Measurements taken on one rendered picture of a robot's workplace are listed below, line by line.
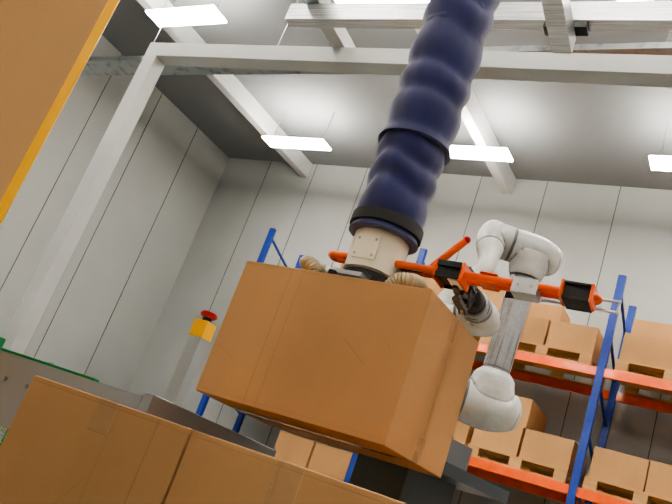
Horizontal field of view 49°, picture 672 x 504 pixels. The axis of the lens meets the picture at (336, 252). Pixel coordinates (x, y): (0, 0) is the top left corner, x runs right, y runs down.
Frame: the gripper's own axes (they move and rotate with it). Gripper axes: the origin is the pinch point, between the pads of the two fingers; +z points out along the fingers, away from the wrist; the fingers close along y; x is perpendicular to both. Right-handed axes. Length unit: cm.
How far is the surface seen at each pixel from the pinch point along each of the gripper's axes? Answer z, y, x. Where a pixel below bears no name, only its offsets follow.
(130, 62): -368, -336, 620
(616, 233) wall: -842, -422, 97
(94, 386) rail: 36, 62, 74
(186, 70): -378, -336, 539
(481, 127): -677, -479, 280
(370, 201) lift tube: 8.8, -15.2, 29.7
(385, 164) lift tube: 9.1, -28.0, 29.0
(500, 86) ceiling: -608, -500, 244
